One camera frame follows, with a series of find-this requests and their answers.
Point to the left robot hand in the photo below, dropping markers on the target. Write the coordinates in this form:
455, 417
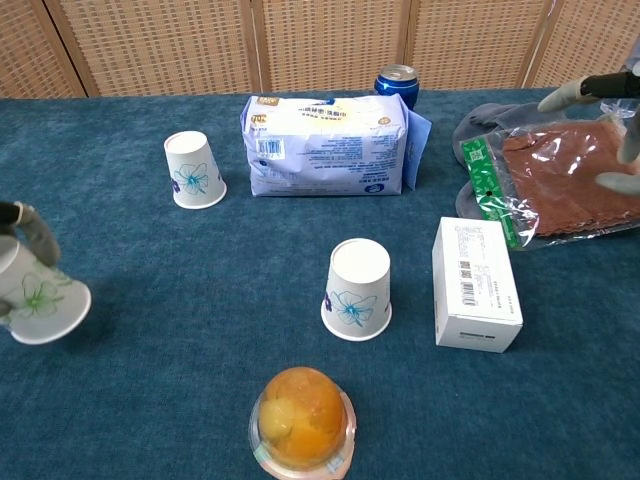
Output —
35, 230

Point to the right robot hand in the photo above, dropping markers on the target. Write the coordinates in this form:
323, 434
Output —
610, 85

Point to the white paper cup green flower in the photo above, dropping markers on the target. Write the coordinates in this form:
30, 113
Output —
40, 305

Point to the white paper cup blue flower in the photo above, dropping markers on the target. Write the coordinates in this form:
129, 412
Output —
357, 285
192, 150

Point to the brown cloth in clear bag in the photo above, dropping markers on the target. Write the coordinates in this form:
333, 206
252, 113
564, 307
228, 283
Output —
555, 185

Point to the grey socks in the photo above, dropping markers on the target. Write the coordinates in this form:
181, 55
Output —
500, 117

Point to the teal tablecloth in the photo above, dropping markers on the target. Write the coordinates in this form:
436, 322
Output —
150, 260

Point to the blue drink can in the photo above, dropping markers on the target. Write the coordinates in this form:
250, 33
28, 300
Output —
397, 87

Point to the white cardboard box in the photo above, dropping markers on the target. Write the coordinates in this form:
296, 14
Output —
475, 280

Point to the woven rattan folding screen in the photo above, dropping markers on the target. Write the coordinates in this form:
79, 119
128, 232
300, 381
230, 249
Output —
325, 40

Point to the white blue tissue pack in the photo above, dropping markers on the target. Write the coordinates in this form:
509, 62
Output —
325, 150

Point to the orange fruit jelly cup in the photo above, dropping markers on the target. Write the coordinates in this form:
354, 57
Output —
300, 420

